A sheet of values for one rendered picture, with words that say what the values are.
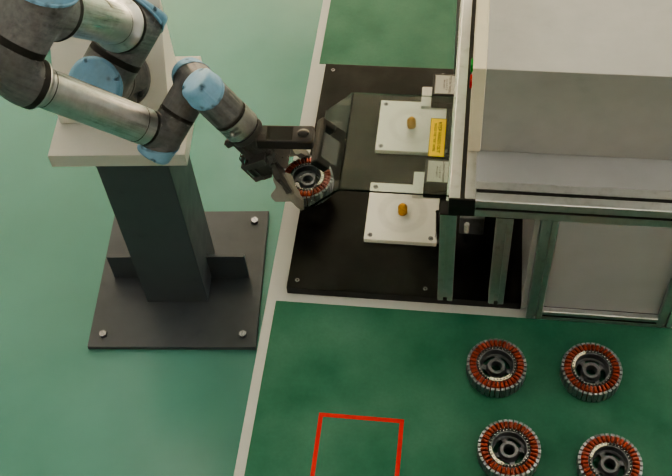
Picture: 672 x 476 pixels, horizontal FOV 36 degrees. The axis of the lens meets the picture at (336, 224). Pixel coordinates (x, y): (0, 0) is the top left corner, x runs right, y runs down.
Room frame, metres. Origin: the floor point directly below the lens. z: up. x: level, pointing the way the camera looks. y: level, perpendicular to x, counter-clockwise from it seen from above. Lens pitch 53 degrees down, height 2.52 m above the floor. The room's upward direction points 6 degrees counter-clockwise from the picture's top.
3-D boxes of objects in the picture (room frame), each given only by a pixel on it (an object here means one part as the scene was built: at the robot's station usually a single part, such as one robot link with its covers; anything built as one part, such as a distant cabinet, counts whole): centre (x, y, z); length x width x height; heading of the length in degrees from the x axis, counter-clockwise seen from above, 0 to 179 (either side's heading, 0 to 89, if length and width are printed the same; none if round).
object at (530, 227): (1.39, -0.42, 0.92); 0.66 x 0.01 x 0.30; 169
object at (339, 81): (1.44, -0.18, 0.76); 0.64 x 0.47 x 0.02; 169
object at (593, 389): (0.91, -0.45, 0.77); 0.11 x 0.11 x 0.04
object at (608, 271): (1.04, -0.49, 0.91); 0.28 x 0.03 x 0.32; 79
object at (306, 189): (1.39, 0.05, 0.83); 0.11 x 0.11 x 0.04
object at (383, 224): (1.32, -0.14, 0.78); 0.15 x 0.15 x 0.01; 79
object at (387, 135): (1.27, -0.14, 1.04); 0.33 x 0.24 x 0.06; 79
